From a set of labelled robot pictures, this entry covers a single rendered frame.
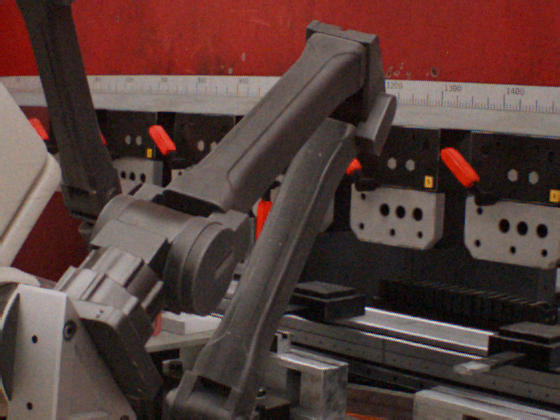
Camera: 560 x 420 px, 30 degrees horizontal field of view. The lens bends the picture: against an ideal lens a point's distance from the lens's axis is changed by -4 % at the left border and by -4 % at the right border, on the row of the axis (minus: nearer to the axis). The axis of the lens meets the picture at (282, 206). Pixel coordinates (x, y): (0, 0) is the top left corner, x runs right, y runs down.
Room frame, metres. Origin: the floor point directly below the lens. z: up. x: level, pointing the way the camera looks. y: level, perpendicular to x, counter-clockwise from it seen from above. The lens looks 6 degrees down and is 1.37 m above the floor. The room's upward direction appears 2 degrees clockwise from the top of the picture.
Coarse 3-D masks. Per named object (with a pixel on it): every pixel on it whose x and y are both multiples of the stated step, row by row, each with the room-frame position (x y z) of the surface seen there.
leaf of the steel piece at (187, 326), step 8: (168, 320) 1.62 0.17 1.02; (176, 320) 1.61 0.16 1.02; (184, 320) 1.71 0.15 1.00; (192, 320) 1.71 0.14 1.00; (200, 320) 1.72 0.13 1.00; (168, 328) 1.62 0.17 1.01; (176, 328) 1.61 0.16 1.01; (184, 328) 1.60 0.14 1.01; (192, 328) 1.65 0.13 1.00; (200, 328) 1.66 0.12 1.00; (208, 328) 1.66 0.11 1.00; (216, 328) 1.66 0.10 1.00
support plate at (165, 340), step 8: (152, 336) 1.59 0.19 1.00; (160, 336) 1.59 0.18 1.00; (168, 336) 1.59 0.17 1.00; (176, 336) 1.60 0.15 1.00; (184, 336) 1.60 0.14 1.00; (192, 336) 1.60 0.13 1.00; (200, 336) 1.61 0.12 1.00; (208, 336) 1.61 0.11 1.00; (152, 344) 1.53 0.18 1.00; (160, 344) 1.54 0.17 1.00; (168, 344) 1.55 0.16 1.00; (176, 344) 1.56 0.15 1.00; (184, 344) 1.57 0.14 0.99; (192, 344) 1.58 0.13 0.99; (200, 344) 1.59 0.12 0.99
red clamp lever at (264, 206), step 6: (276, 180) 1.60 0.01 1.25; (270, 186) 1.59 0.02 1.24; (276, 186) 1.60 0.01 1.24; (270, 192) 1.59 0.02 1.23; (264, 198) 1.59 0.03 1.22; (258, 204) 1.59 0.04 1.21; (264, 204) 1.58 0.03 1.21; (270, 204) 1.59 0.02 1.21; (258, 210) 1.59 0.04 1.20; (264, 210) 1.58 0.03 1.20; (258, 216) 1.59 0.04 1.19; (264, 216) 1.58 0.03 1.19; (258, 222) 1.59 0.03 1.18; (258, 228) 1.59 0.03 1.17; (258, 234) 1.59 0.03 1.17
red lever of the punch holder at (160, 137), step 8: (152, 128) 1.77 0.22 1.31; (160, 128) 1.78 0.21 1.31; (152, 136) 1.77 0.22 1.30; (160, 136) 1.76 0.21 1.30; (160, 144) 1.75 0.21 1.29; (168, 144) 1.75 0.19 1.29; (168, 152) 1.74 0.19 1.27; (176, 152) 1.76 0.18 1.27; (176, 160) 1.73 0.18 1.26; (184, 160) 1.74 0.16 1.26; (176, 168) 1.73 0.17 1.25; (184, 168) 1.74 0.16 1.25
